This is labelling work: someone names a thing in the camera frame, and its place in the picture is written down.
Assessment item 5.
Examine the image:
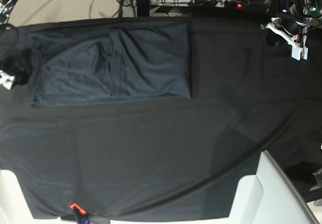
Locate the white chair right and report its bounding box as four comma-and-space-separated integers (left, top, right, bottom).
228, 151, 319, 224

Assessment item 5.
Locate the blue clamp bottom edge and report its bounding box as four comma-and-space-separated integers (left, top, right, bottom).
69, 203, 91, 224

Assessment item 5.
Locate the white power strip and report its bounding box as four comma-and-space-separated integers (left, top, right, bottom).
150, 0, 233, 8

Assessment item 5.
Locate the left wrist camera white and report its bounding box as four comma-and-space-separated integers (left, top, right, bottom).
291, 46, 308, 60

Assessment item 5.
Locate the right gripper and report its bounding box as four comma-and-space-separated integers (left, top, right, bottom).
1, 49, 33, 90

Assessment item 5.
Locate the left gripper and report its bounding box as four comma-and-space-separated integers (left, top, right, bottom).
261, 18, 309, 48

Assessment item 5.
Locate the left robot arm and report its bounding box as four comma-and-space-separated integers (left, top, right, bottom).
261, 0, 321, 49

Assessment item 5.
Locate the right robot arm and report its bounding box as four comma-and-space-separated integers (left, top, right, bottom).
1, 0, 33, 90

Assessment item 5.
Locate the dark grey T-shirt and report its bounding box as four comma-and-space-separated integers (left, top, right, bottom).
30, 22, 192, 107

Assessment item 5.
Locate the black stand post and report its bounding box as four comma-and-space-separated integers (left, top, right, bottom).
136, 0, 151, 17

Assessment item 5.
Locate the black table cloth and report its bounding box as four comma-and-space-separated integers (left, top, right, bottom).
1, 18, 321, 221

